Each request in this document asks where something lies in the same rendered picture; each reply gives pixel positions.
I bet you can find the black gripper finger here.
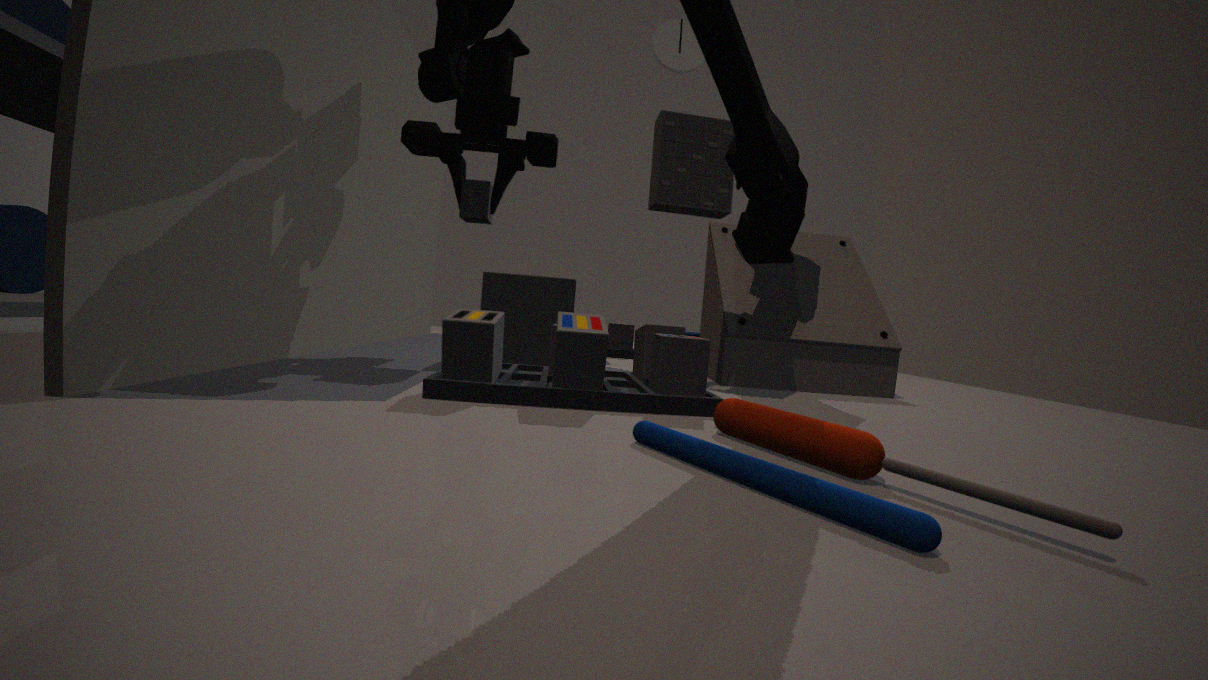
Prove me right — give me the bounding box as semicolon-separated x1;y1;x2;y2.
490;152;524;215
434;146;466;208

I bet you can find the blue capsule-shaped rod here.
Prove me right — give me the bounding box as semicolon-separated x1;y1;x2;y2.
633;420;942;553

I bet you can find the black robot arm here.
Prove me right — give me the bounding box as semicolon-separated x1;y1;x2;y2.
418;0;808;265

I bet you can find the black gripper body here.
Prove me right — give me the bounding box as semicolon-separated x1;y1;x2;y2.
401;79;559;168

